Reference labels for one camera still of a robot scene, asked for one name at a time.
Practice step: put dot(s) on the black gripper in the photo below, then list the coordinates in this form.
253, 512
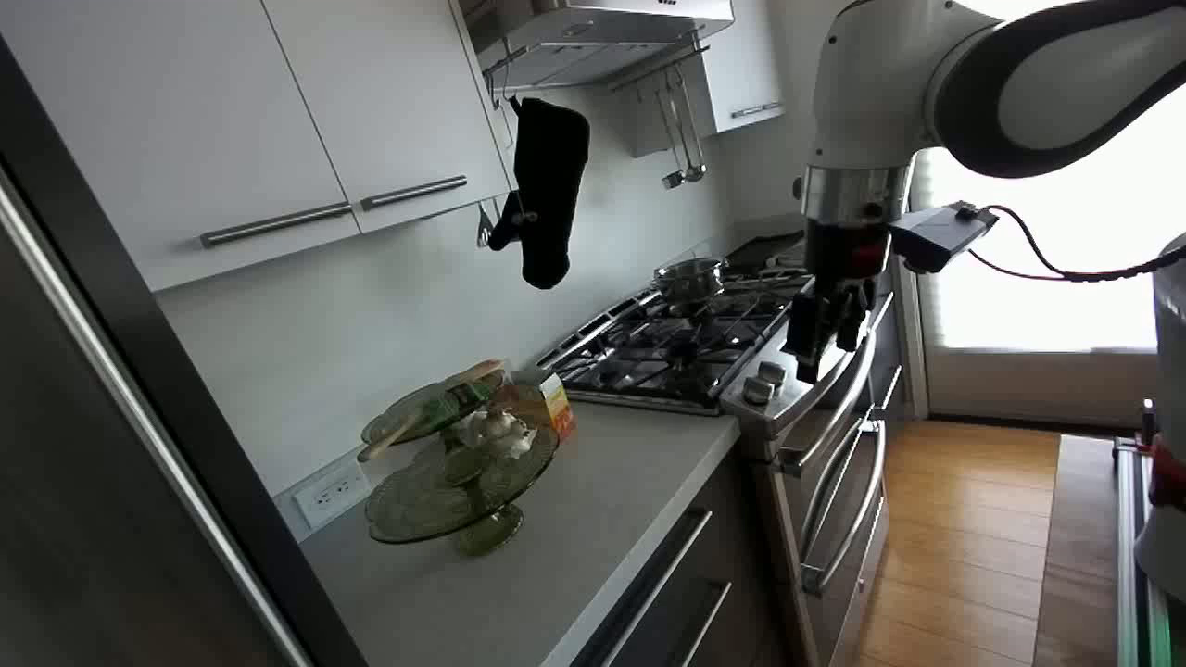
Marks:
846, 255

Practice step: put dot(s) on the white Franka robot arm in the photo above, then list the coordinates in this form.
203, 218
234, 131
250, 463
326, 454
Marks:
1078, 87

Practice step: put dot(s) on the steel stove knob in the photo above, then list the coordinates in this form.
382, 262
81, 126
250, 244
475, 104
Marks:
773, 372
754, 391

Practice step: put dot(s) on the black cast iron stove grate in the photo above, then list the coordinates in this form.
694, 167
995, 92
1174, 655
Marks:
644, 356

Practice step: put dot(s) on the stainless steel gas range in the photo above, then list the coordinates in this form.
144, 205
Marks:
791, 408

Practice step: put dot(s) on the stainless steel pot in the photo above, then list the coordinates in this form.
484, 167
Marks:
690, 284

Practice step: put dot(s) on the hanging steel utensil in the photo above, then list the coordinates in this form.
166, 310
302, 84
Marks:
694, 167

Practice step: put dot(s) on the hanging steel ladle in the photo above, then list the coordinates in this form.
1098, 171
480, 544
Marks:
674, 171

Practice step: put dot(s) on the bright window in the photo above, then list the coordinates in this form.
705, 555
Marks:
1052, 310

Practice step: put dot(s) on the dark lower drawer cabinet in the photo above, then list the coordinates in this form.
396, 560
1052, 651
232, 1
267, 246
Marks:
754, 594

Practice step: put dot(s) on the small orange carton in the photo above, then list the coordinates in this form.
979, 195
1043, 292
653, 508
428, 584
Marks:
558, 400

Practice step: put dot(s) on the black oven mitt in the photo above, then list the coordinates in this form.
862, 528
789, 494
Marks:
544, 187

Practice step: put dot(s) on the small red clamp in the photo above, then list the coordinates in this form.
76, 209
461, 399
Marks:
1166, 483

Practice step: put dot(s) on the steel range hood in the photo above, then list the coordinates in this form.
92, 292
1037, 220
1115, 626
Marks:
595, 39

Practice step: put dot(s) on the robot mounting table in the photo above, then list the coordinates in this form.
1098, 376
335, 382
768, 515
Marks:
1131, 556

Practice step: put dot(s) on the narrow white cabinet door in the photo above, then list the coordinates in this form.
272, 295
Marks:
382, 99

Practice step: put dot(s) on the stainless steel refrigerator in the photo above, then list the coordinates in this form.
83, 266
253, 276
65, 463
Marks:
76, 494

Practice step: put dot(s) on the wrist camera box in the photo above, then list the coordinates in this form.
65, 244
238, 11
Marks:
938, 235

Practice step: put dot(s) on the small white wall cabinet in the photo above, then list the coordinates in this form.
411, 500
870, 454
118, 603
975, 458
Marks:
742, 61

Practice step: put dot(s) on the white wall outlet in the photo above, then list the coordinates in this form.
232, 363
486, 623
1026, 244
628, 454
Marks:
330, 494

